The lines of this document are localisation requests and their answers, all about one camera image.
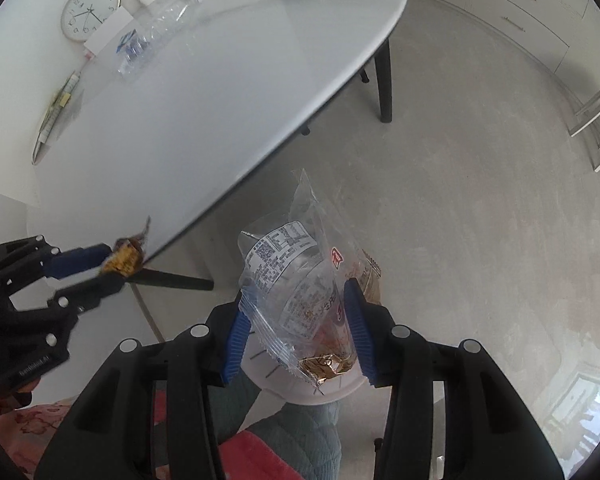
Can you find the clear plastic snack bag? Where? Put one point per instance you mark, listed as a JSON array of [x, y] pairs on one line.
[[296, 262]]

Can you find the person's left hand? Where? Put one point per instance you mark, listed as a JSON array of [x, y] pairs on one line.
[[22, 397]]

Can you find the blue crushed milk carton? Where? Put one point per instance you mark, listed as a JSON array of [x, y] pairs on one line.
[[132, 44]]

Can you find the yellow green paper stack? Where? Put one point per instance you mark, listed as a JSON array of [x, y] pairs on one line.
[[53, 111]]

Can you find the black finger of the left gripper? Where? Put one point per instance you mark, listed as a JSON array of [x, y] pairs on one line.
[[88, 295]]

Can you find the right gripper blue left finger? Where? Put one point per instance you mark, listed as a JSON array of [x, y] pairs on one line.
[[235, 344]]

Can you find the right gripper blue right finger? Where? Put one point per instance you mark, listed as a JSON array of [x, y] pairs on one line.
[[356, 309]]

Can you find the clear plastic water bottle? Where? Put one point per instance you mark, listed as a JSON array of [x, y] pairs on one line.
[[159, 30]]

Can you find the white trash bin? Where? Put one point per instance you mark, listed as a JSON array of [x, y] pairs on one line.
[[271, 376]]

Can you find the black table leg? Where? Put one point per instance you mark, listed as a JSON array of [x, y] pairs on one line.
[[383, 67]]

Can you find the brown snack wrapper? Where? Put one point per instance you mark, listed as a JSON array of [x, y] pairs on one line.
[[128, 254]]

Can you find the white card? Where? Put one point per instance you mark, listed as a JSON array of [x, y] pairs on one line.
[[108, 30]]

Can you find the white round wall clock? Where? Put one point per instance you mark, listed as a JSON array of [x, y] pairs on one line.
[[80, 18]]

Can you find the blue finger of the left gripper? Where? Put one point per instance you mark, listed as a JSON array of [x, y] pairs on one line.
[[75, 261]]

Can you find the grey quilted trouser leg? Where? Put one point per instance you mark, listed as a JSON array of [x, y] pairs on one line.
[[297, 442]]

